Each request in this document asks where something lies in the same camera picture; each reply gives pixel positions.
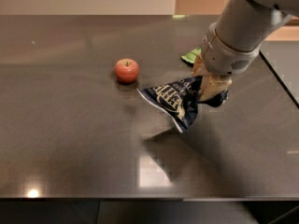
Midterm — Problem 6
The green chip bag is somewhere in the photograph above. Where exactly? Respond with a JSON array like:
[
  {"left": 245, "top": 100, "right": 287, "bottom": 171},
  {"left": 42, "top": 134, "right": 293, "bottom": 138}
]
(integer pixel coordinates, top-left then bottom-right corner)
[{"left": 181, "top": 47, "right": 201, "bottom": 64}]

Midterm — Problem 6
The blue Kettle chip bag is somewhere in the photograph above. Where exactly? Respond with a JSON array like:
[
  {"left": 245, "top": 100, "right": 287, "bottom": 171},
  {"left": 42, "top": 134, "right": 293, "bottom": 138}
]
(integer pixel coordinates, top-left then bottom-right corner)
[{"left": 138, "top": 77, "right": 228, "bottom": 133}]

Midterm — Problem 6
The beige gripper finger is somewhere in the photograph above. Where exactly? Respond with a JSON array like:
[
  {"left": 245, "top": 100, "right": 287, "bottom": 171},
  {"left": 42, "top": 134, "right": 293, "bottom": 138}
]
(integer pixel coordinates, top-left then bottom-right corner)
[
  {"left": 199, "top": 75, "right": 232, "bottom": 101},
  {"left": 192, "top": 54, "right": 208, "bottom": 77}
]

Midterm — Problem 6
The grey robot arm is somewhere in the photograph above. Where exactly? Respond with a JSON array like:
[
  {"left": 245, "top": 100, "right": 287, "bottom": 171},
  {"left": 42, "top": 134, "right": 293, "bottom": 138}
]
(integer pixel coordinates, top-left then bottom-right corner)
[{"left": 192, "top": 0, "right": 299, "bottom": 101}]

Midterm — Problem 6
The red apple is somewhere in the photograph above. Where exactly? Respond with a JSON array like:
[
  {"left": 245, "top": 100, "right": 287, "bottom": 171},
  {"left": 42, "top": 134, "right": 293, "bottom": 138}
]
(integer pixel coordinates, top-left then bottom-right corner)
[{"left": 114, "top": 58, "right": 139, "bottom": 84}]

